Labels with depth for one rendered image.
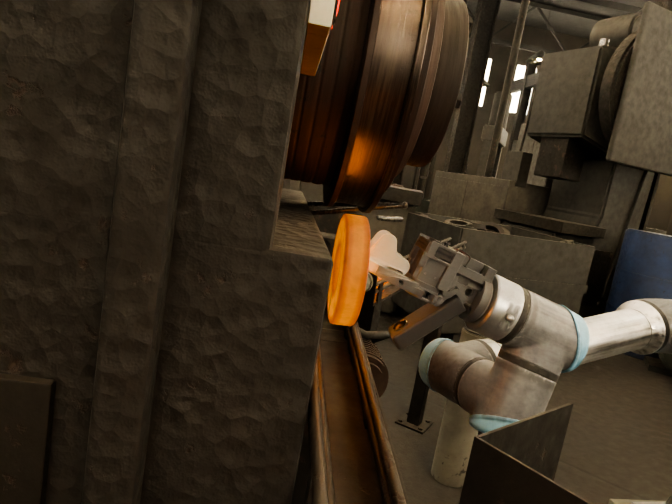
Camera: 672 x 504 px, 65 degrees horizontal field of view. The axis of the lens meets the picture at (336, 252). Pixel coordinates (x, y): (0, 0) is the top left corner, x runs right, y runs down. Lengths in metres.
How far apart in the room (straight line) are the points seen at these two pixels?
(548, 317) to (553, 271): 2.70
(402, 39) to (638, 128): 3.80
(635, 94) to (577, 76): 0.48
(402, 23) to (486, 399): 0.53
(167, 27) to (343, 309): 0.41
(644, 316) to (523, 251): 2.11
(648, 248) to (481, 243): 1.48
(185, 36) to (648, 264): 3.98
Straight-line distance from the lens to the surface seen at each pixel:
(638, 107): 4.44
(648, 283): 4.24
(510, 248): 3.26
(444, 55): 0.84
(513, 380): 0.81
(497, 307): 0.77
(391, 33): 0.73
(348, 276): 0.67
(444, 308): 0.77
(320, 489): 0.42
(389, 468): 0.55
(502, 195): 4.86
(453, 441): 1.83
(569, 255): 3.56
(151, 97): 0.43
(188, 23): 0.44
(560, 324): 0.82
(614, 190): 4.82
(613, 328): 1.17
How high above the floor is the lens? 0.95
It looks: 9 degrees down
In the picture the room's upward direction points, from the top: 10 degrees clockwise
